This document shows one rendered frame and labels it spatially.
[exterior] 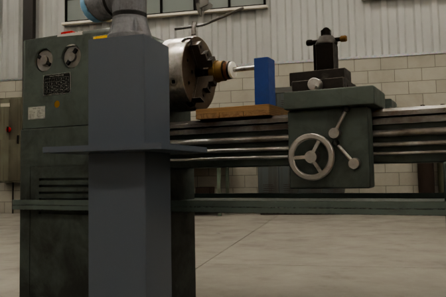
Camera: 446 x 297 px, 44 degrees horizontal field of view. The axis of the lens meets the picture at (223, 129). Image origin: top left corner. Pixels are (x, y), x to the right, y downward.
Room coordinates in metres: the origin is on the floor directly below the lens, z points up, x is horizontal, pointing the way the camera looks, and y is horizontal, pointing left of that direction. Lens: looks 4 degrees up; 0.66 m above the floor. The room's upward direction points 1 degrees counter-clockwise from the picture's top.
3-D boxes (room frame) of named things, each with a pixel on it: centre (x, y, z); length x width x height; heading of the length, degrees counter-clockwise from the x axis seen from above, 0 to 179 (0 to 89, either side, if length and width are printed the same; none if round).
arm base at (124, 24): (1.82, 0.31, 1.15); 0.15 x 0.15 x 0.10
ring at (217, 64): (2.25, 0.00, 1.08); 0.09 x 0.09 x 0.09; 65
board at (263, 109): (2.20, -0.11, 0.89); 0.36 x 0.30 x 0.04; 155
